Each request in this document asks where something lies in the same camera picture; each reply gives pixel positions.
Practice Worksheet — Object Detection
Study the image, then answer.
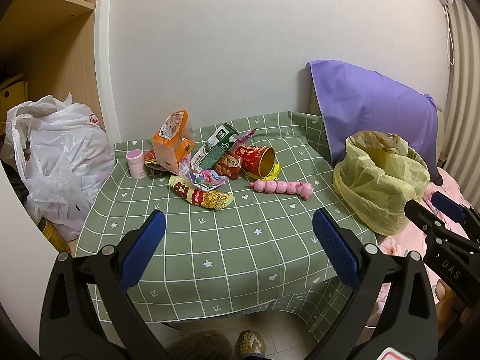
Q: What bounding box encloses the pink segmented toy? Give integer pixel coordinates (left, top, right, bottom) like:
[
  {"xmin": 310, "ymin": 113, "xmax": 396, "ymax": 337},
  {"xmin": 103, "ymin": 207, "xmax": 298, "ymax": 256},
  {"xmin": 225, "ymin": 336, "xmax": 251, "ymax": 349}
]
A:
[{"xmin": 249, "ymin": 180, "xmax": 313, "ymax": 200}]

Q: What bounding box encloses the red paper cup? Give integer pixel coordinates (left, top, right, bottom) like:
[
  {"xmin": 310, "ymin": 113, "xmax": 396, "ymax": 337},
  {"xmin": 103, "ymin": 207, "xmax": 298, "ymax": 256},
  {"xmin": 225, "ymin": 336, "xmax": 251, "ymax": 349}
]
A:
[{"xmin": 234, "ymin": 145, "xmax": 275, "ymax": 178}]

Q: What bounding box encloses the yellow red noodle packet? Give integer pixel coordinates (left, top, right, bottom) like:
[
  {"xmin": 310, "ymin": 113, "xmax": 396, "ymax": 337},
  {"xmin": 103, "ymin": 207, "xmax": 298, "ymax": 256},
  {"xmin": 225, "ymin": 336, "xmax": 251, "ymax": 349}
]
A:
[{"xmin": 168, "ymin": 175, "xmax": 235, "ymax": 211}]

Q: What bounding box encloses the colourful cartoon wrapper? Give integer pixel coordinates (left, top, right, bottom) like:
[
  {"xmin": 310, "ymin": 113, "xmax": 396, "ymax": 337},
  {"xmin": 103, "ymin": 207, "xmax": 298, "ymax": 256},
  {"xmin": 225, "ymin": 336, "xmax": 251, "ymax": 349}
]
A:
[{"xmin": 179, "ymin": 156, "xmax": 229, "ymax": 192}]

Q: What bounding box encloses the red round snack packet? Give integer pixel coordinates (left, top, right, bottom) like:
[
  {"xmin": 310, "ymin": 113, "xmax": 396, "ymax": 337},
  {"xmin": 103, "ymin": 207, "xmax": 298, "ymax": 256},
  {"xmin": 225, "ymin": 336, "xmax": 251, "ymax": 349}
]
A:
[{"xmin": 214, "ymin": 152, "xmax": 242, "ymax": 180}]

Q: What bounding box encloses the orange snack bag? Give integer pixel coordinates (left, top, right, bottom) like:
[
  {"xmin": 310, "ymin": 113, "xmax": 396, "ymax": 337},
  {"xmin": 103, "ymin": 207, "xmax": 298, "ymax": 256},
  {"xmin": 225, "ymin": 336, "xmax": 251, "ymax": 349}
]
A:
[{"xmin": 152, "ymin": 110, "xmax": 194, "ymax": 175}]

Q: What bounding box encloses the green white carton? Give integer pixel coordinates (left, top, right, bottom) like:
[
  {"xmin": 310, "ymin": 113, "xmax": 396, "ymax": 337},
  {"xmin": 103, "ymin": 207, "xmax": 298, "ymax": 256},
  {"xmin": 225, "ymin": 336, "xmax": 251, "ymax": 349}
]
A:
[{"xmin": 190, "ymin": 124, "xmax": 239, "ymax": 170}]

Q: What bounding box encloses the yellow biscuit wrapper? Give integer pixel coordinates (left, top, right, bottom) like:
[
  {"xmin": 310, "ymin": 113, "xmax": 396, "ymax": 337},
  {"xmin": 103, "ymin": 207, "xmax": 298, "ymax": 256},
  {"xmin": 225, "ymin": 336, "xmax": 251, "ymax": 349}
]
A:
[{"xmin": 245, "ymin": 163, "xmax": 281, "ymax": 181}]

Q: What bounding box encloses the dark red foil packet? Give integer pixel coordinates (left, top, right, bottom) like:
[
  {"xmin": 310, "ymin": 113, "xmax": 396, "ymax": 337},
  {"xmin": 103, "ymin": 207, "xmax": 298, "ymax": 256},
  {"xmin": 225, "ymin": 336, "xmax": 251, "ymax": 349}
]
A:
[{"xmin": 144, "ymin": 150, "xmax": 169, "ymax": 176}]

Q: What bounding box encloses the yellow trash bag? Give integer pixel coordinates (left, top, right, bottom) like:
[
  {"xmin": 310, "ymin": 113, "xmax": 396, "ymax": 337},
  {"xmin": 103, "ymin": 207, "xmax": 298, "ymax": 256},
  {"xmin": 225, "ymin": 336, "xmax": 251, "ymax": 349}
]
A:
[{"xmin": 333, "ymin": 131, "xmax": 431, "ymax": 236}]

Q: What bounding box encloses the pink floral bedding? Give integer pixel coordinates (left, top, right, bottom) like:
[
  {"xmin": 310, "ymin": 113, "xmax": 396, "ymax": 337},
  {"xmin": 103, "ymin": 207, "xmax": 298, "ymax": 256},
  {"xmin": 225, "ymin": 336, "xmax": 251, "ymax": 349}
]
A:
[{"xmin": 365, "ymin": 166, "xmax": 480, "ymax": 331}]

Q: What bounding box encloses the beige curtain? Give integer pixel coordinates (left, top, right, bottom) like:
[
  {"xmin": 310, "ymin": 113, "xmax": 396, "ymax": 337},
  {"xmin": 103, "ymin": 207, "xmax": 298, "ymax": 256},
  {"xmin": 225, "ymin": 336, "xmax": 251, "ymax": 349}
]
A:
[{"xmin": 442, "ymin": 0, "xmax": 479, "ymax": 207}]

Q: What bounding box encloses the yellow tin can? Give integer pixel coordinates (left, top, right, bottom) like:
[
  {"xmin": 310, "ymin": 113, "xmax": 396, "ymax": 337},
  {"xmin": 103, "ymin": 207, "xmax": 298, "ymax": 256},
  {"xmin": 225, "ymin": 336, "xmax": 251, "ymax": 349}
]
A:
[{"xmin": 38, "ymin": 218, "xmax": 71, "ymax": 253}]

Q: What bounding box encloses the brown fuzzy slipper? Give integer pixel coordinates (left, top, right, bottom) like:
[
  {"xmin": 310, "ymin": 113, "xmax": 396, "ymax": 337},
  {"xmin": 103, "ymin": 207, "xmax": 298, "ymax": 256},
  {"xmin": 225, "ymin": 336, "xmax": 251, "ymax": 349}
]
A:
[{"xmin": 166, "ymin": 330, "xmax": 233, "ymax": 360}]

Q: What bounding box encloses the green checkered tablecloth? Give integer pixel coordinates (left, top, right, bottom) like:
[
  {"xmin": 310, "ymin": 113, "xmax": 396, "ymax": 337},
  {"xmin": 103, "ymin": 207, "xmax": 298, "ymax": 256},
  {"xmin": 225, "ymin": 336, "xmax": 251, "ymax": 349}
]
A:
[{"xmin": 76, "ymin": 111, "xmax": 375, "ymax": 337}]

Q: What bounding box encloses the patterned fuzzy slipper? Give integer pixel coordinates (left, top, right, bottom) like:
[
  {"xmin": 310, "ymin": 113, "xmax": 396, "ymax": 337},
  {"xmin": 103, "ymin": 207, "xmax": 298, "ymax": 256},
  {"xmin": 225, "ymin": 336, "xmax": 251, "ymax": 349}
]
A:
[{"xmin": 236, "ymin": 330, "xmax": 266, "ymax": 359}]

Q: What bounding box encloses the purple pillow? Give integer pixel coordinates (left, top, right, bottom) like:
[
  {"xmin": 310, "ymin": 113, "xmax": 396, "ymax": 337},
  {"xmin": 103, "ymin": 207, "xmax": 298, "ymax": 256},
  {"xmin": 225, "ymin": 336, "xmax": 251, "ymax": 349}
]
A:
[{"xmin": 307, "ymin": 59, "xmax": 443, "ymax": 185}]

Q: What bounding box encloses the white plastic bag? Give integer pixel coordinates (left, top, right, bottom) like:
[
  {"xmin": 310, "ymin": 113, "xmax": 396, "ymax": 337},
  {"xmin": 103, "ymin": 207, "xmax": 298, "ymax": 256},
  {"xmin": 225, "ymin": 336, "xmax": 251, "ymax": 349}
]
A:
[{"xmin": 1, "ymin": 95, "xmax": 115, "ymax": 242}]

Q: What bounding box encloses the pink cylindrical jar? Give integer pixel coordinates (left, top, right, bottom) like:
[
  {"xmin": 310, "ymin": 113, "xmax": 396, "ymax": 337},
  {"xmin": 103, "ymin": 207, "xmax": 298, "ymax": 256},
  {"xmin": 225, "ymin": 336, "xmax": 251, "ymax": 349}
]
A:
[{"xmin": 125, "ymin": 149, "xmax": 147, "ymax": 180}]

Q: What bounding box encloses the wooden shelf unit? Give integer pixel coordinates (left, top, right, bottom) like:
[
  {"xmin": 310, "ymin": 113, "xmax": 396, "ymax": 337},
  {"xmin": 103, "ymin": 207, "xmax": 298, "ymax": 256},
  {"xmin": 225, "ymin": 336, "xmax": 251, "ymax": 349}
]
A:
[{"xmin": 1, "ymin": 0, "xmax": 104, "ymax": 126}]

